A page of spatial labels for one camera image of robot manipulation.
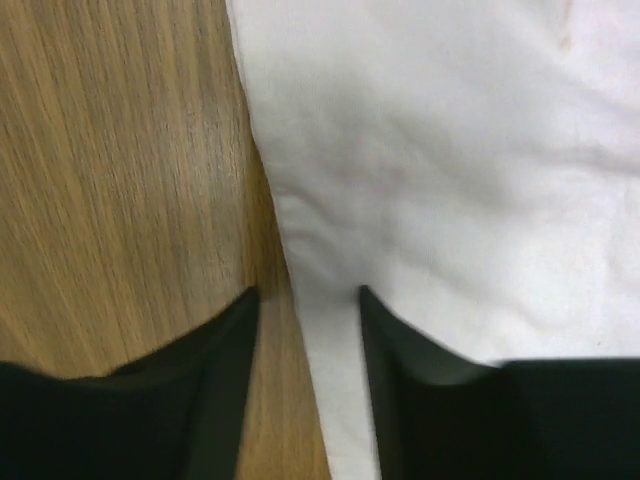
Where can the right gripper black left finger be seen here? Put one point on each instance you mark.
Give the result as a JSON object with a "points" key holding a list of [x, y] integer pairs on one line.
{"points": [[176, 413]]}

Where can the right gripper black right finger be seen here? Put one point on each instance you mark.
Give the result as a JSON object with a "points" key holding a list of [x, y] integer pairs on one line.
{"points": [[440, 416]]}

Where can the white t shirt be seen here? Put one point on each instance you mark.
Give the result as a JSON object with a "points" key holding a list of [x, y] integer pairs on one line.
{"points": [[476, 163]]}

